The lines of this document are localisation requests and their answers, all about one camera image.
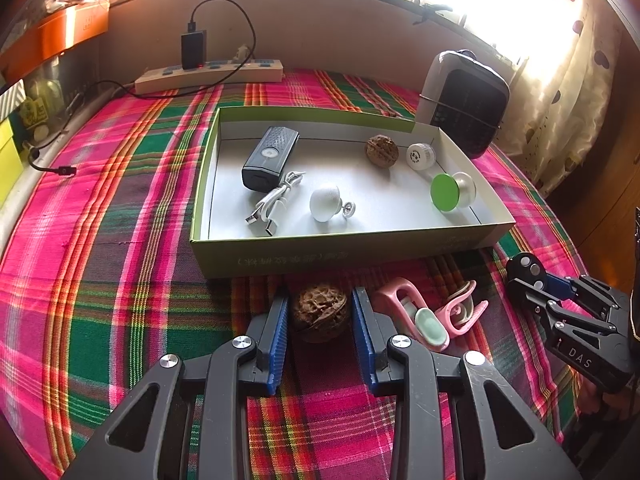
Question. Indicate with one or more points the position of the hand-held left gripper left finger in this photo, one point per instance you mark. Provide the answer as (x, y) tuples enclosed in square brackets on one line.
[(277, 345)]

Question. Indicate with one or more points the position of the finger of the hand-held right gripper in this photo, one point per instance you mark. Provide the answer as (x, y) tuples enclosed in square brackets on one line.
[(600, 297), (545, 307)]

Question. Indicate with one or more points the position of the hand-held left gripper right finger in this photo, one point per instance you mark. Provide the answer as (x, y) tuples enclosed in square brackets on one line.
[(364, 345)]

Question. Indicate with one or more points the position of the black disc with metal magnets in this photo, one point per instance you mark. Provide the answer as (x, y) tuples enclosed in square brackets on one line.
[(515, 272)]

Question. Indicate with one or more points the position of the brown walnut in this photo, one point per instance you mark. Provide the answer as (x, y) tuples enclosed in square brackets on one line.
[(382, 149), (320, 310)]

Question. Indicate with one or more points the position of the green cardboard box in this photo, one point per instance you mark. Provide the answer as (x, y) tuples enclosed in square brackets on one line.
[(350, 258)]

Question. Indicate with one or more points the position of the white mushroom knob with screw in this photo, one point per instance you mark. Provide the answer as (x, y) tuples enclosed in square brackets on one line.
[(324, 202)]

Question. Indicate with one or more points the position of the white round cap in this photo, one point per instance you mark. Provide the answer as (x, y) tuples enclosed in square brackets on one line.
[(419, 156)]

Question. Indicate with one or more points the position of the pink clip with green pad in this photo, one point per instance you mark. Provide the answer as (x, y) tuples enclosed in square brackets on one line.
[(395, 300)]

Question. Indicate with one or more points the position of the green-faced round knob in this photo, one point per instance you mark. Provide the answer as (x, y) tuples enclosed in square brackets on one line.
[(445, 191)]

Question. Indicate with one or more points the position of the black rectangular device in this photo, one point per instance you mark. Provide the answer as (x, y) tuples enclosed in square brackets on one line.
[(270, 155)]

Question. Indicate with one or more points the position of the pink green plaid blanket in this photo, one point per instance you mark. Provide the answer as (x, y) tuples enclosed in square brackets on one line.
[(125, 210)]

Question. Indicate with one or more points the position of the cream patterned curtain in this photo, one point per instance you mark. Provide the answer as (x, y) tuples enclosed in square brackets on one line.
[(565, 85)]

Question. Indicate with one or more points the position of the white and black heater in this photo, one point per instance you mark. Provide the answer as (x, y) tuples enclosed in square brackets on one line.
[(465, 105)]

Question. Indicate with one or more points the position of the beige power strip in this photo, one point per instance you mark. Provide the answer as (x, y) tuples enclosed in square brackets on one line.
[(240, 72)]

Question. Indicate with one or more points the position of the black charger adapter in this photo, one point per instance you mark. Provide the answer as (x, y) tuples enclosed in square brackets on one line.
[(193, 51)]

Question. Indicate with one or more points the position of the yellow box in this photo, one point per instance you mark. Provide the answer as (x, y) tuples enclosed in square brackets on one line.
[(7, 160)]

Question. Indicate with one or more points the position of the orange box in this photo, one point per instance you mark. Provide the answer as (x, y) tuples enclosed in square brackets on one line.
[(70, 27)]

